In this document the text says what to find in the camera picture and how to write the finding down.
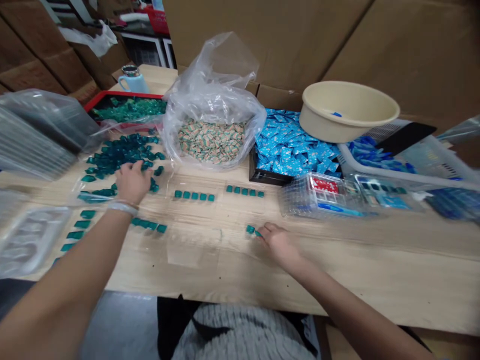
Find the person's right hand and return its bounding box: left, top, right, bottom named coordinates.
left=256, top=221, right=305, bottom=266

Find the person's left hand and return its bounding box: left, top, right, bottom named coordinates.
left=114, top=160, right=155, bottom=206

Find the pile of teal candies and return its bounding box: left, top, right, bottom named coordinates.
left=76, top=129, right=167, bottom=205

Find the row of teal candies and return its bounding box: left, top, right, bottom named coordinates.
left=225, top=184, right=266, bottom=199
left=173, top=190, right=216, bottom=203
left=52, top=209, right=97, bottom=265
left=130, top=217, right=169, bottom=234

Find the red tray of teal candies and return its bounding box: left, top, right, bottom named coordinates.
left=83, top=89, right=169, bottom=125

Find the filled clear plastic tray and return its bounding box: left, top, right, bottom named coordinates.
left=279, top=172, right=367, bottom=221
left=352, top=173, right=427, bottom=215

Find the heap of striped candies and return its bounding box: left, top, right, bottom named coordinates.
left=177, top=118, right=247, bottom=166

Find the black box of blue packets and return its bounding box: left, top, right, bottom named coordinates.
left=248, top=107, right=343, bottom=187

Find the light blue water bottle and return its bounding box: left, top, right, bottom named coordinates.
left=117, top=64, right=151, bottom=95

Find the clear plastic bag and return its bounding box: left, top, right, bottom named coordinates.
left=162, top=31, right=268, bottom=173

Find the person's body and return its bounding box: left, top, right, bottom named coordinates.
left=156, top=294, right=323, bottom=360

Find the stack of clear plastic trays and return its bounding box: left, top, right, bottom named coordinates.
left=0, top=88, right=103, bottom=182

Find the empty clear plastic tray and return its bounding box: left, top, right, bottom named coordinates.
left=0, top=205, right=73, bottom=280

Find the white plastic bag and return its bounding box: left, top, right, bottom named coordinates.
left=58, top=19, right=119, bottom=58

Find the beige plastic basin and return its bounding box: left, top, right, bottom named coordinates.
left=299, top=80, right=402, bottom=145

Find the red plastic basket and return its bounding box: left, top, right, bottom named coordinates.
left=144, top=5, right=170, bottom=35

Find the white basket of blue sticks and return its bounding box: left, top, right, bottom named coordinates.
left=336, top=119, right=480, bottom=189

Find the heap of dark blue packets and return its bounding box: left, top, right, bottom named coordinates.
left=425, top=186, right=480, bottom=227

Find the wall of brown cartons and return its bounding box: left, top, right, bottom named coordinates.
left=0, top=0, right=480, bottom=125

